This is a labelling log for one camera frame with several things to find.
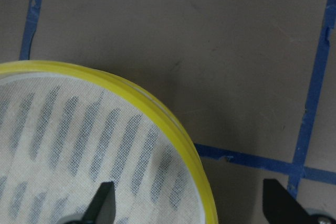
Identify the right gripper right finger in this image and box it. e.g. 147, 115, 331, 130
262, 179, 335, 224

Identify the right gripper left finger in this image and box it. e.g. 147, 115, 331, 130
60, 182, 116, 224

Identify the yellow steamer basket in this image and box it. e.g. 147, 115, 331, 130
1, 60, 218, 223

